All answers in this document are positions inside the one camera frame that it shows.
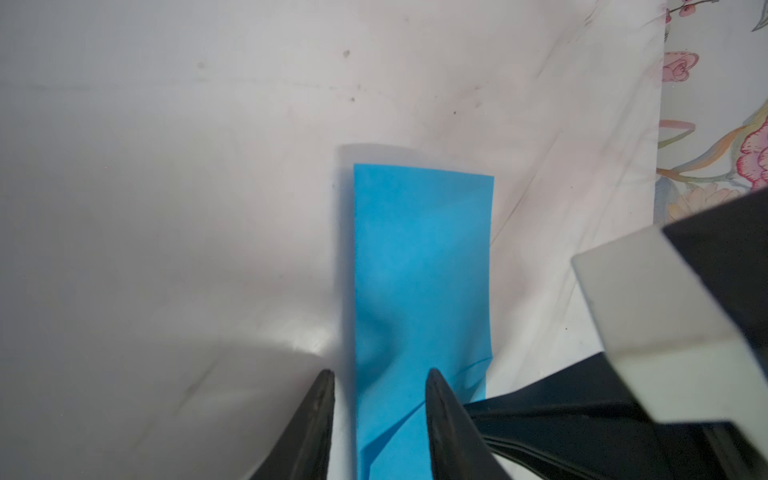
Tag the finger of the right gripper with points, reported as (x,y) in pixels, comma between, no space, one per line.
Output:
(582,422)

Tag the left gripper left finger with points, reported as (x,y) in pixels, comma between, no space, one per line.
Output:
(302,452)

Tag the blue square paper sheet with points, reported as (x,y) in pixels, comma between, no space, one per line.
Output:
(421,287)

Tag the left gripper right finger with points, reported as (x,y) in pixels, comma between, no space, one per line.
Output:
(457,450)

